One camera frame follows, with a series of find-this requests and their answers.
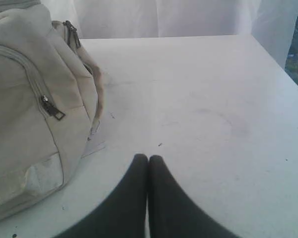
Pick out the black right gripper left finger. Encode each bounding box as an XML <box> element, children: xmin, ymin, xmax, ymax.
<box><xmin>57</xmin><ymin>154</ymin><xmax>148</xmax><ymax>238</ymax></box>

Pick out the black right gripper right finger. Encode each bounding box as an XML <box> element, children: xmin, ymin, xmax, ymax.
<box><xmin>148</xmin><ymin>155</ymin><xmax>235</xmax><ymax>238</ymax></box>

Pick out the cream duffel bag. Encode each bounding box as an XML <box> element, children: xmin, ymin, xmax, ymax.
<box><xmin>0</xmin><ymin>0</ymin><xmax>104</xmax><ymax>220</ymax></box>

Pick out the white backdrop curtain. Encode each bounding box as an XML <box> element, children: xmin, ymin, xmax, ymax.
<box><xmin>73</xmin><ymin>0</ymin><xmax>298</xmax><ymax>70</ymax></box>

